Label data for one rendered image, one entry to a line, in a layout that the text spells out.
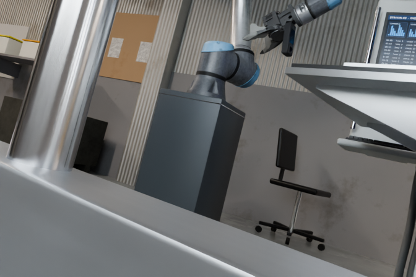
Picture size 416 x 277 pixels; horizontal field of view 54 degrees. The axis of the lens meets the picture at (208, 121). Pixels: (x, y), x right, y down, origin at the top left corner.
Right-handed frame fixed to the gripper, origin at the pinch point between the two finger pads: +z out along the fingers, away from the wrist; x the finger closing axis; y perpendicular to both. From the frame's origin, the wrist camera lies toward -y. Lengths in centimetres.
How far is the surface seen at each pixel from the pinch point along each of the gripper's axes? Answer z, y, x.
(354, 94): -28, -41, 20
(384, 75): -37, -43, 29
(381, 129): -27, -39, -30
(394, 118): -35, -51, 21
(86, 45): -20, -60, 107
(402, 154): -29, -47, -49
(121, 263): -25, -78, 111
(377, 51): -38, 7, -69
